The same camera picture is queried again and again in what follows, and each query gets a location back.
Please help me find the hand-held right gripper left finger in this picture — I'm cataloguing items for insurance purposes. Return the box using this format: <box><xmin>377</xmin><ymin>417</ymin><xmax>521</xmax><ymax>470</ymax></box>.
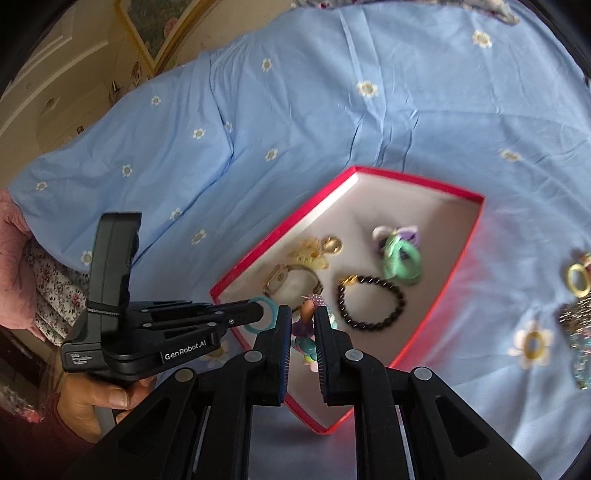
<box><xmin>60</xmin><ymin>305</ymin><xmax>294</xmax><ymax>480</ymax></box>

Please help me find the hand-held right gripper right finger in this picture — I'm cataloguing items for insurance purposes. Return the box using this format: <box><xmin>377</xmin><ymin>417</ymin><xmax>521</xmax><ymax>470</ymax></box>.
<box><xmin>313</xmin><ymin>305</ymin><xmax>543</xmax><ymax>480</ymax></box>

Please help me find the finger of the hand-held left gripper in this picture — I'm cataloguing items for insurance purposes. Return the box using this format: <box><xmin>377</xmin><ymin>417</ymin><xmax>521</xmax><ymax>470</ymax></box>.
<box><xmin>152</xmin><ymin>302</ymin><xmax>265</xmax><ymax>340</ymax></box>
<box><xmin>134</xmin><ymin>299</ymin><xmax>252</xmax><ymax>319</ymax></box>

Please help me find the colourful bead bracelet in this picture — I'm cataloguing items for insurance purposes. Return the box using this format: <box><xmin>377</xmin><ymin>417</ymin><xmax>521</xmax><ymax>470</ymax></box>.
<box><xmin>295</xmin><ymin>295</ymin><xmax>338</xmax><ymax>372</ymax></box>

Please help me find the blue plastic ring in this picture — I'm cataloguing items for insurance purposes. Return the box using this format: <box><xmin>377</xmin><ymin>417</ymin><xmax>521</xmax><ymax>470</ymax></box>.
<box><xmin>244</xmin><ymin>296</ymin><xmax>280</xmax><ymax>334</ymax></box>

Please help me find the black bead bracelet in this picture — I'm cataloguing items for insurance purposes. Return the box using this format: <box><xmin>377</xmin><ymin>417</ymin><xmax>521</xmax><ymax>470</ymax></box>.
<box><xmin>337</xmin><ymin>275</ymin><xmax>407</xmax><ymax>330</ymax></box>

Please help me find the gold wrist watch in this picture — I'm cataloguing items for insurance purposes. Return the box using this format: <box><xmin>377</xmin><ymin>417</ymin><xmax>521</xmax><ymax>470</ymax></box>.
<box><xmin>263</xmin><ymin>263</ymin><xmax>324</xmax><ymax>306</ymax></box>

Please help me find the gold hair clip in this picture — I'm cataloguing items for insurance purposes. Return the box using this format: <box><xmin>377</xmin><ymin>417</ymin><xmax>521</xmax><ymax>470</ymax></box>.
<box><xmin>288</xmin><ymin>240</ymin><xmax>329</xmax><ymax>271</ymax></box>

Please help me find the green bracelet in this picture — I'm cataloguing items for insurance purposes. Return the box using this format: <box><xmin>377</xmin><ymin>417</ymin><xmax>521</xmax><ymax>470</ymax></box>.
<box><xmin>381</xmin><ymin>233</ymin><xmax>423</xmax><ymax>284</ymax></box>

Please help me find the purple bracelet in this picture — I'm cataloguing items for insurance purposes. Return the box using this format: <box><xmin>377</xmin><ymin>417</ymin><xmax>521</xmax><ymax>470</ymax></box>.
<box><xmin>373</xmin><ymin>225</ymin><xmax>420</xmax><ymax>254</ymax></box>

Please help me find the red shallow box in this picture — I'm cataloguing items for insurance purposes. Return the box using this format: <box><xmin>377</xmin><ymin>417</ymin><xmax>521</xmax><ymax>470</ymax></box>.
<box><xmin>210</xmin><ymin>166</ymin><xmax>485</xmax><ymax>435</ymax></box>

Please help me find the person's left hand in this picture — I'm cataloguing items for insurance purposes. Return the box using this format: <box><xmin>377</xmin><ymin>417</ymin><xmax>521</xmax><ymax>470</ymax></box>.
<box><xmin>58</xmin><ymin>376</ymin><xmax>158</xmax><ymax>435</ymax></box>

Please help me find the floral cloth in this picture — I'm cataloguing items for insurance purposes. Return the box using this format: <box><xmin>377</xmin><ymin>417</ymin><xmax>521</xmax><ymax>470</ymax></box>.
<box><xmin>23</xmin><ymin>240</ymin><xmax>90</xmax><ymax>347</ymax></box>

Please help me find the pink quilted cloth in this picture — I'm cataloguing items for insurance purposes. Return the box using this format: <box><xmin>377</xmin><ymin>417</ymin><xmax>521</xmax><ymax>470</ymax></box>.
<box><xmin>0</xmin><ymin>189</ymin><xmax>47</xmax><ymax>342</ymax></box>

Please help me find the blue flowered bedsheet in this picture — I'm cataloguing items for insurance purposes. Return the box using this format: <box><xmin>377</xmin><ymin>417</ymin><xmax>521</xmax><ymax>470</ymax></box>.
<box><xmin>9</xmin><ymin>0</ymin><xmax>591</xmax><ymax>480</ymax></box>

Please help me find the blue patterned pillow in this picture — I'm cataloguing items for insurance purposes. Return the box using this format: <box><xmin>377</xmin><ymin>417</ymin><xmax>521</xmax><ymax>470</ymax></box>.
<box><xmin>291</xmin><ymin>0</ymin><xmax>520</xmax><ymax>26</ymax></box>

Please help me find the framed wall picture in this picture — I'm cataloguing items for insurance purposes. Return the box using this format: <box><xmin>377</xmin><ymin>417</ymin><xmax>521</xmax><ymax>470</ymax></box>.
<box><xmin>115</xmin><ymin>0</ymin><xmax>222</xmax><ymax>75</ymax></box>

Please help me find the yellow plastic ring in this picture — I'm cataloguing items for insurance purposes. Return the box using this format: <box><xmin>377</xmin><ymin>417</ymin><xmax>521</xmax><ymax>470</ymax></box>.
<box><xmin>566</xmin><ymin>263</ymin><xmax>591</xmax><ymax>296</ymax></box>

